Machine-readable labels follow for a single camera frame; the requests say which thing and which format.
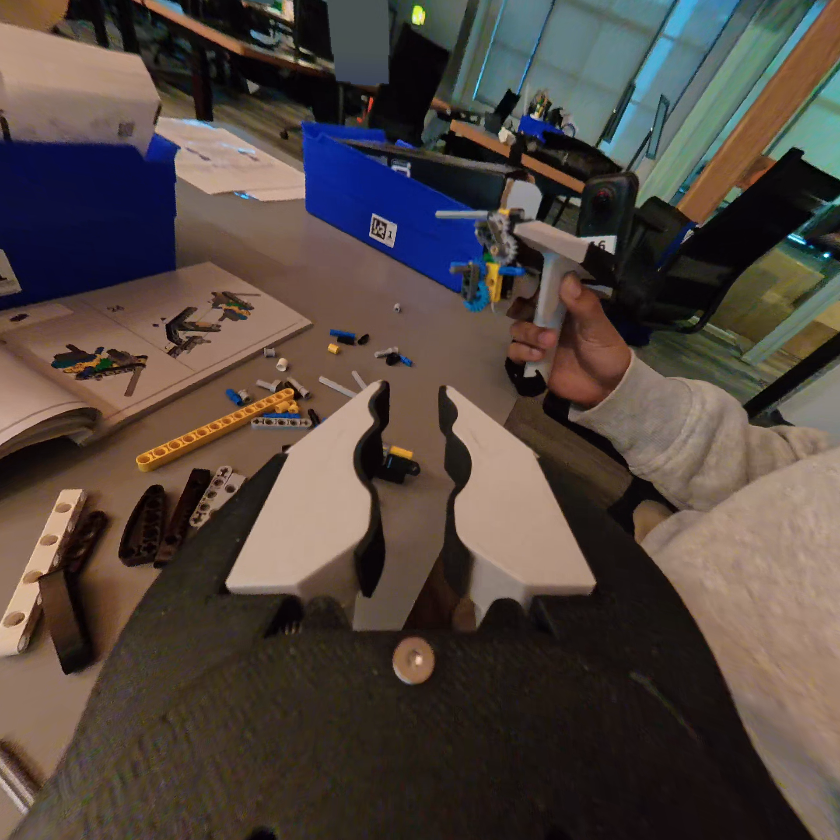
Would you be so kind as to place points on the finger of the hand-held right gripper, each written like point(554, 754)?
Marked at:
point(558, 244)
point(525, 200)

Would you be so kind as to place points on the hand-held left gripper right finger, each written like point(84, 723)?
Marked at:
point(518, 518)

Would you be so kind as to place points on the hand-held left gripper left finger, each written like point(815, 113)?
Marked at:
point(295, 518)

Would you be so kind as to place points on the lego gear assembly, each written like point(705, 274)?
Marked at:
point(502, 239)

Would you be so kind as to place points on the person's right forearm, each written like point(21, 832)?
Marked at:
point(695, 433)

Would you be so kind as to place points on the short light grey lego beam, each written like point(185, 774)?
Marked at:
point(216, 495)

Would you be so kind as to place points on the dark slim lego beam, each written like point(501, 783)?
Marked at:
point(184, 512)

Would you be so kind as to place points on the black and yellow lego piece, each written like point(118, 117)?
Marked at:
point(397, 464)

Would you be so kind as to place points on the long yellow lego beam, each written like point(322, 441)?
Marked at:
point(216, 430)

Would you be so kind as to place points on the black curved lego panel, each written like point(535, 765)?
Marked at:
point(141, 525)

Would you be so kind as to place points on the scattered small lego pieces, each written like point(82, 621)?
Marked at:
point(343, 336)

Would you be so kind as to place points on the black perforated lego beam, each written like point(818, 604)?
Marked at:
point(88, 535)

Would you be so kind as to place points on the open lego instruction booklet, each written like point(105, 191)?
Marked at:
point(197, 308)

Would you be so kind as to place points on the black flat lego piece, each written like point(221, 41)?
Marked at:
point(62, 623)

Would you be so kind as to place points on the long white lego beam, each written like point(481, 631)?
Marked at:
point(39, 571)

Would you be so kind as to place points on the person's right hand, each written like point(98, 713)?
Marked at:
point(590, 354)

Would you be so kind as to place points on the cluttered wooden desk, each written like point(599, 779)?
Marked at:
point(479, 134)

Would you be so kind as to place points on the black office chair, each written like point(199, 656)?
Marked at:
point(722, 262)

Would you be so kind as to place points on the black monitor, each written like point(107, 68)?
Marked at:
point(417, 79)

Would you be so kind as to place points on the blue plastic bin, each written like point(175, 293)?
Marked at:
point(85, 210)
point(354, 190)

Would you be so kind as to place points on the stack of cardboard boxes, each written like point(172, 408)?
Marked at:
point(774, 302)

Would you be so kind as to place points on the white printed paper sheets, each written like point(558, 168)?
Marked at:
point(229, 161)

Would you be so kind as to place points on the white cardboard box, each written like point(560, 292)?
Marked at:
point(65, 92)

